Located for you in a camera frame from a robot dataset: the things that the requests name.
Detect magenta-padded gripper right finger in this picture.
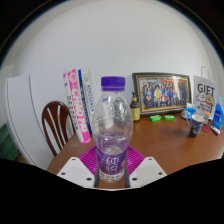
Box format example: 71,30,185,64
124,145,168,189

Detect colourful puzzle cube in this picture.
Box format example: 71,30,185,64
203,111,211,125

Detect yellow-labelled dark pump bottle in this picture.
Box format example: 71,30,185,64
129,91,141,122

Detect flat round red coaster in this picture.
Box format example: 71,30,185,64
201,124,212,134

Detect clear purple-capped water bottle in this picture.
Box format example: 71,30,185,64
92,75,134,184

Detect blue tissue pack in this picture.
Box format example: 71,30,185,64
180,107,198,121

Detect framed group photo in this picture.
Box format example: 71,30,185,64
131,72,193,117

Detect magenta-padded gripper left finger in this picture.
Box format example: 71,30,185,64
56,145,100,189

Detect white paper gift bag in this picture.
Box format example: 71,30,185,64
192,65,218,120

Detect blue detergent bottle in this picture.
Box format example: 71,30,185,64
212,95,224,131

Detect brown wooden chair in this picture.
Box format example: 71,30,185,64
41,100,77,158

